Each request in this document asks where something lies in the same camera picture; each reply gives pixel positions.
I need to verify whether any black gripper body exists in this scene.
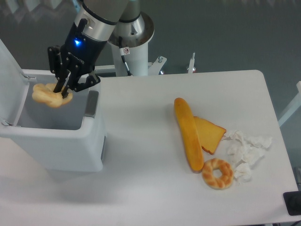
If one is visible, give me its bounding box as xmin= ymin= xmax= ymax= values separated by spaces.
xmin=60 ymin=18 xmax=107 ymax=78

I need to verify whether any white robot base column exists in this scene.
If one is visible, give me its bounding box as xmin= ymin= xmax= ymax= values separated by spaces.
xmin=108 ymin=12 xmax=167 ymax=77

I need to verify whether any orange toast slice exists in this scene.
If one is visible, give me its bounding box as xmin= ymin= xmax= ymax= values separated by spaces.
xmin=194 ymin=116 xmax=227 ymax=155

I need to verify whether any black device at table edge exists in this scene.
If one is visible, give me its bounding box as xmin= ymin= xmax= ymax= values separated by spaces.
xmin=283 ymin=191 xmax=301 ymax=216

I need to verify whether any white metal frame right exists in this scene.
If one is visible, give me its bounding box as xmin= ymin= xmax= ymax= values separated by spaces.
xmin=278 ymin=81 xmax=301 ymax=127

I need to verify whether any white trash can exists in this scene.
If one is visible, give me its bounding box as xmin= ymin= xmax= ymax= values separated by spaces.
xmin=0 ymin=44 xmax=107 ymax=172

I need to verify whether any metal post with red base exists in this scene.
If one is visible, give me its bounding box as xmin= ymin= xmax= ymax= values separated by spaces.
xmin=187 ymin=52 xmax=196 ymax=74

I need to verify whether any braided ring bread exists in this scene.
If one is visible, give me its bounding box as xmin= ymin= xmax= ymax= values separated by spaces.
xmin=202 ymin=158 xmax=234 ymax=190

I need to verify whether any pale round flower bread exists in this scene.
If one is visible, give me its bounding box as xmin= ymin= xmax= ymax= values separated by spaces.
xmin=32 ymin=83 xmax=73 ymax=108

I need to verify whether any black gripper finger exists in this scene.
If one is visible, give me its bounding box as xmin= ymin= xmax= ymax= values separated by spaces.
xmin=48 ymin=45 xmax=71 ymax=93
xmin=62 ymin=72 xmax=101 ymax=98

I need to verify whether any white bracket behind table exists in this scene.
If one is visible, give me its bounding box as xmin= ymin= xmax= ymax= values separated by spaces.
xmin=94 ymin=65 xmax=116 ymax=77

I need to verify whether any long orange baguette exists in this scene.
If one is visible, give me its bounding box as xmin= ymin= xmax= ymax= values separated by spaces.
xmin=174 ymin=97 xmax=204 ymax=172

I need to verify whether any crumpled white tissue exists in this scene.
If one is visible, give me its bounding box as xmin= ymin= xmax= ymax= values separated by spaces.
xmin=222 ymin=130 xmax=273 ymax=185

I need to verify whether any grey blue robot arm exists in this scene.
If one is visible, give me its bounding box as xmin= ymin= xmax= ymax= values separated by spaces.
xmin=48 ymin=0 xmax=141 ymax=98

